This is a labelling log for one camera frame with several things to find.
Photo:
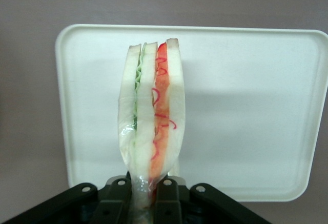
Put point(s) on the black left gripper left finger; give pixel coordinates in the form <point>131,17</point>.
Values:
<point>77,206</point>

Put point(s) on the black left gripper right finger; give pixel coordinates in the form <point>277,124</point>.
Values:
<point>194,206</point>

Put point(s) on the triangle sandwich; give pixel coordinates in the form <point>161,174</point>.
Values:
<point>151,101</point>

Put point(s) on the white rectangular plastic tray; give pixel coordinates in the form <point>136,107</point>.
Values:
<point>243,106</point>

